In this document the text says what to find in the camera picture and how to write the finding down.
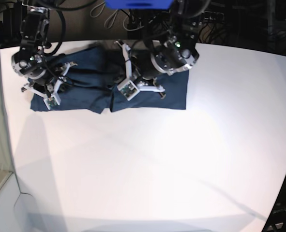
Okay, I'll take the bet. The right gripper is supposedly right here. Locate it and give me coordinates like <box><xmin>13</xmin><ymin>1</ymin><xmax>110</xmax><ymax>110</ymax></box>
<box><xmin>31</xmin><ymin>61</ymin><xmax>72</xmax><ymax>97</ymax></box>

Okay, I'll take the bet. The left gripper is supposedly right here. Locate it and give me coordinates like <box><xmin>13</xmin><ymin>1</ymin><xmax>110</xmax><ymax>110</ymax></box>
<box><xmin>130</xmin><ymin>50</ymin><xmax>162</xmax><ymax>85</ymax></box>

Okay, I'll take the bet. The dark blue t-shirt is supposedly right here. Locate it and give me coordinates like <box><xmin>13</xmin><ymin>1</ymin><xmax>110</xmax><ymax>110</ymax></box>
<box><xmin>30</xmin><ymin>46</ymin><xmax>191</xmax><ymax>114</ymax></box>

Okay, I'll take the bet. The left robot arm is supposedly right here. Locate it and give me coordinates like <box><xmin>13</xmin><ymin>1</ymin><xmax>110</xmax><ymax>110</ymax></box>
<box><xmin>125</xmin><ymin>0</ymin><xmax>211</xmax><ymax>82</ymax></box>

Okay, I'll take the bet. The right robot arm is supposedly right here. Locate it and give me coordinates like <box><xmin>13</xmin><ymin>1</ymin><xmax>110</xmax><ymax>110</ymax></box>
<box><xmin>12</xmin><ymin>0</ymin><xmax>74</xmax><ymax>98</ymax></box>

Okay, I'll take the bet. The blue plastic bin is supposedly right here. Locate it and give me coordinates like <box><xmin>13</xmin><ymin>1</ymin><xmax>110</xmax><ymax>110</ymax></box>
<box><xmin>105</xmin><ymin>0</ymin><xmax>173</xmax><ymax>9</ymax></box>

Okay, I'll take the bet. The black power strip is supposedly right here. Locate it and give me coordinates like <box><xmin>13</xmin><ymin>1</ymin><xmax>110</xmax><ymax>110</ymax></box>
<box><xmin>204</xmin><ymin>11</ymin><xmax>225</xmax><ymax>21</ymax></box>

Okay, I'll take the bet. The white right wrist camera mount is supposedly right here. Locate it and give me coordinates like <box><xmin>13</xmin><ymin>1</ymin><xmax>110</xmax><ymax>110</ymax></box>
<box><xmin>21</xmin><ymin>61</ymin><xmax>78</xmax><ymax>111</ymax></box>

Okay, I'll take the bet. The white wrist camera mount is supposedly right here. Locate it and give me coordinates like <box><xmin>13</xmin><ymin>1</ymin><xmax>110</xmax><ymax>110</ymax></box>
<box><xmin>114</xmin><ymin>40</ymin><xmax>166</xmax><ymax>101</ymax></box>
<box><xmin>21</xmin><ymin>61</ymin><xmax>78</xmax><ymax>111</ymax></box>

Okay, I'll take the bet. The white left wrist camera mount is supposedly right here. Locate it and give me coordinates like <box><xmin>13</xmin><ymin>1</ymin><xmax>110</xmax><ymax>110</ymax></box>
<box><xmin>114</xmin><ymin>40</ymin><xmax>166</xmax><ymax>101</ymax></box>

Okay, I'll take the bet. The white looped cable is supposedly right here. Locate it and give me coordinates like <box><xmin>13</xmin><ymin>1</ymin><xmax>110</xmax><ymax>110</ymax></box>
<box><xmin>90</xmin><ymin>0</ymin><xmax>120</xmax><ymax>29</ymax></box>

